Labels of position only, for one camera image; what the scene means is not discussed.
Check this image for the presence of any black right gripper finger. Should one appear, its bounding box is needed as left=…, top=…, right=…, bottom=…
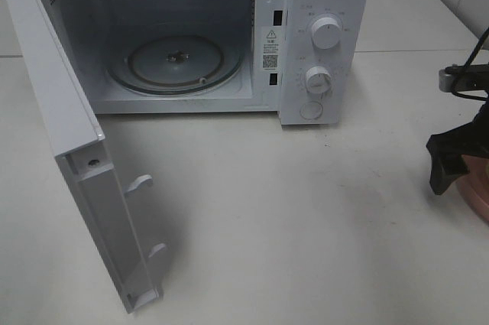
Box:
left=426, top=128, right=469, bottom=195

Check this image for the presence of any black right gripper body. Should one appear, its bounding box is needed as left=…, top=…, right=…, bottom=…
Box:
left=456, top=102, right=488, bottom=159

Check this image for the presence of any pink round plate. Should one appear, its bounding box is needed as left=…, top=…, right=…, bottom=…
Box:
left=455, top=155, right=489, bottom=223

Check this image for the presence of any round white door-release button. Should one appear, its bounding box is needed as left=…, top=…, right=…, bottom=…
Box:
left=300, top=102, right=323, bottom=120

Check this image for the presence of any lower white timer knob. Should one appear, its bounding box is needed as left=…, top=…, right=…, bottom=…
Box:
left=305, top=66, right=332, bottom=95

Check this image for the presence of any upper white power knob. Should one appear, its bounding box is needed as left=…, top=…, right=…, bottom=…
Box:
left=309, top=14, right=342, bottom=50

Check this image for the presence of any white microwave oven body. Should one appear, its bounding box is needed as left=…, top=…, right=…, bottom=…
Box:
left=60, top=0, right=366, bottom=125

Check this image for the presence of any glass microwave turntable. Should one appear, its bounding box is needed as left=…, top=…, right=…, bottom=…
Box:
left=107, top=34, right=245, bottom=96

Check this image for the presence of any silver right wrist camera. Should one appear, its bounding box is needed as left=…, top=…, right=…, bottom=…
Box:
left=439, top=65, right=460, bottom=93

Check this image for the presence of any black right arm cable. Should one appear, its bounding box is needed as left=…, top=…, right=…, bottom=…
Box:
left=445, top=26, right=489, bottom=102

